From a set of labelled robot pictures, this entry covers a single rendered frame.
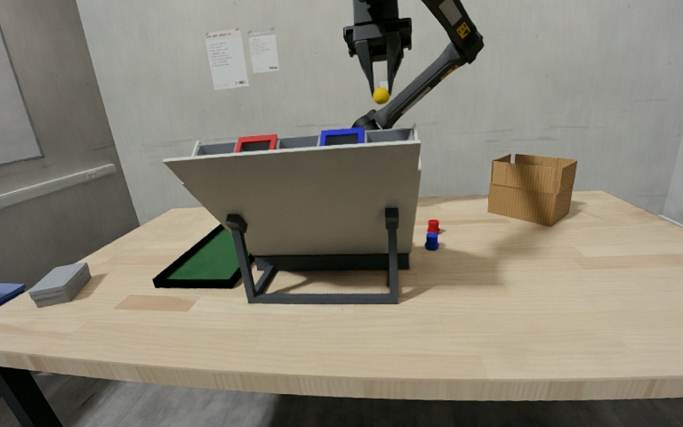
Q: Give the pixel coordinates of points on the red plug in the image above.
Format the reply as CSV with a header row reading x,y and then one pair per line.
x,y
433,226

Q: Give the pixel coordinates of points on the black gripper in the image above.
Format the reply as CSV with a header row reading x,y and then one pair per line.
x,y
362,37

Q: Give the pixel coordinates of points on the brown cardboard box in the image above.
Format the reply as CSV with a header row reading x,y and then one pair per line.
x,y
527,190

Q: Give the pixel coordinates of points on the blue plug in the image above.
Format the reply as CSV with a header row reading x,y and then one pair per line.
x,y
432,241

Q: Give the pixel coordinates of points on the blue square band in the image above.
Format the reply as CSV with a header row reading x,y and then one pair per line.
x,y
342,132

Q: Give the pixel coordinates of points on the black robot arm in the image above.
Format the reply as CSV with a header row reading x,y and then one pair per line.
x,y
461,30

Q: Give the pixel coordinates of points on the yellow ball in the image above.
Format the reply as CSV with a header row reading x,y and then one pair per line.
x,y
381,96

